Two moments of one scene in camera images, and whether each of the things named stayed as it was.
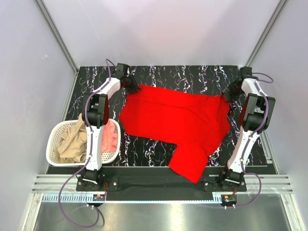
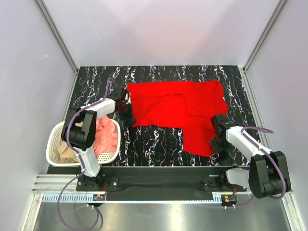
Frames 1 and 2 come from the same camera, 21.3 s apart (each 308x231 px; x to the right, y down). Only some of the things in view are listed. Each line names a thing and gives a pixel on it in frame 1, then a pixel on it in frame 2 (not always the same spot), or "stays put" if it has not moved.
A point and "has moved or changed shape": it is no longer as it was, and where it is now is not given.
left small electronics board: (98, 197) stays put
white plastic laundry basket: (55, 134) stays put
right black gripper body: (230, 94) → (217, 146)
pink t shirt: (109, 137) stays put
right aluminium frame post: (281, 5) stays put
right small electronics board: (228, 198) stays put
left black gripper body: (133, 86) → (126, 111)
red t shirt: (198, 124) has moved or changed shape
